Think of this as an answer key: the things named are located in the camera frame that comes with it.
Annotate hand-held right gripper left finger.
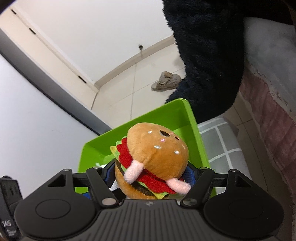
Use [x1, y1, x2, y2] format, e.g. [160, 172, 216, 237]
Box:
[47, 162, 119, 207]

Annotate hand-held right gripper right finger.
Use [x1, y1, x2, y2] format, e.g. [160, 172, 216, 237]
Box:
[180, 162, 253, 208]

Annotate burger plush toy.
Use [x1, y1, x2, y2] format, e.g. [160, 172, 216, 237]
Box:
[110, 122, 192, 200]

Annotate green plastic bin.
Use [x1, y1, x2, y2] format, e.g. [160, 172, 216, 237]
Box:
[74, 98, 217, 200]

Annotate white desktop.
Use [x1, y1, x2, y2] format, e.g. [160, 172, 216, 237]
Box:
[0, 28, 114, 204]

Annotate grey checked cushion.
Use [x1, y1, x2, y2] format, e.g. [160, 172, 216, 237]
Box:
[198, 116, 255, 195]

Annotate grey fuzzy slipper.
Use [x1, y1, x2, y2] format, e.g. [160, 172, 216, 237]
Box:
[151, 71, 183, 91]

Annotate dark fuzzy clothing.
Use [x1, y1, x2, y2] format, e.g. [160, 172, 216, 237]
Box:
[162, 0, 294, 123]

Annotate grey bed blanket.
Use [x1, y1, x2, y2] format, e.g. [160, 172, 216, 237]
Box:
[242, 16, 296, 93]

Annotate beige door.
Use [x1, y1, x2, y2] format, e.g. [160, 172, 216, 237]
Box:
[0, 6, 100, 94]

